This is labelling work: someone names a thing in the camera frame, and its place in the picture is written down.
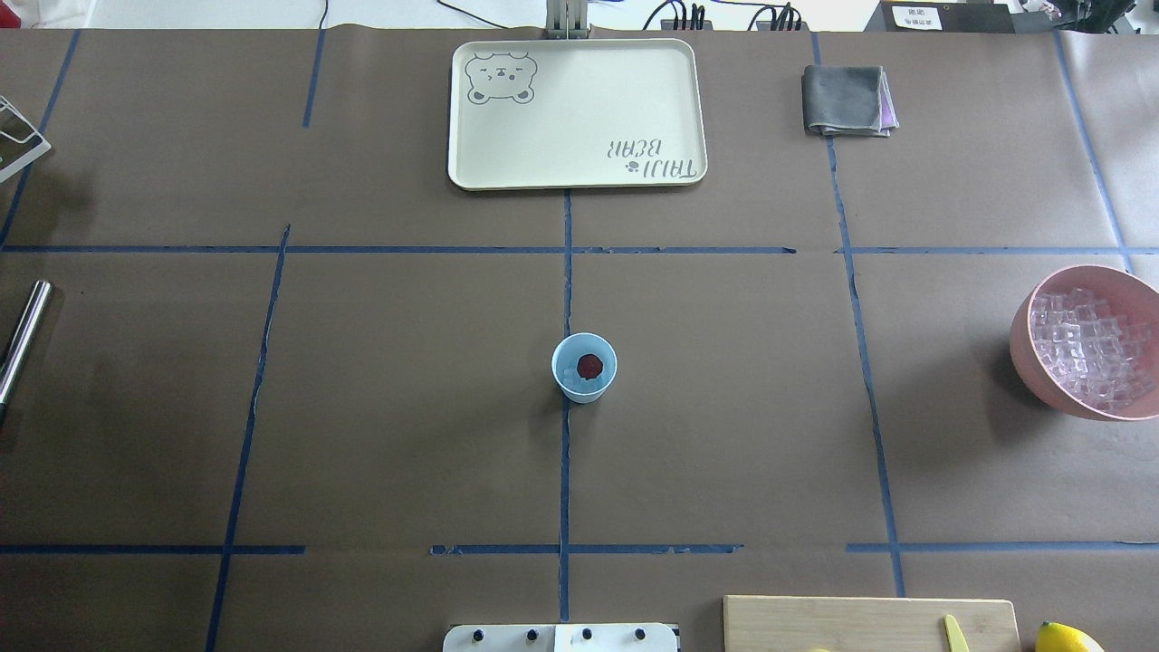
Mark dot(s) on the light blue plastic cup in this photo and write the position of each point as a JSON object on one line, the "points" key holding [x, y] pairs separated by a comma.
{"points": [[566, 355]]}

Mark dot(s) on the red strawberry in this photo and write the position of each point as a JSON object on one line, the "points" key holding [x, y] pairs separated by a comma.
{"points": [[590, 366]]}

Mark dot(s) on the steel muddler with black tip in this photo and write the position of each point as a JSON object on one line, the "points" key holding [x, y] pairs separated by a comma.
{"points": [[22, 339]]}

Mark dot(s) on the pink bowl of ice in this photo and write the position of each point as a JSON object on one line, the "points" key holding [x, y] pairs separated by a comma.
{"points": [[1084, 341]]}

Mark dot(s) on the cream bear serving tray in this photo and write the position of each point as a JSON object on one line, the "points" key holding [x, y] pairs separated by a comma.
{"points": [[575, 114]]}

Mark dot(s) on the wooden cutting board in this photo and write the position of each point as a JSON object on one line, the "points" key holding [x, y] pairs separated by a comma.
{"points": [[752, 623]]}

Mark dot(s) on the grey folded cloth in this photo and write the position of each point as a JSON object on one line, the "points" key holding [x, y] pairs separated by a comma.
{"points": [[847, 101]]}

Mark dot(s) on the yellow plastic knife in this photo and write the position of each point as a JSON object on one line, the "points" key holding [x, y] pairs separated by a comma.
{"points": [[954, 635]]}

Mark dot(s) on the yellow lemon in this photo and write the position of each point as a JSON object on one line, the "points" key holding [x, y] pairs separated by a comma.
{"points": [[1058, 637]]}

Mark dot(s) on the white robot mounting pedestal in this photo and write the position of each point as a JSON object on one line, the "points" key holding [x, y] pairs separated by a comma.
{"points": [[631, 636]]}

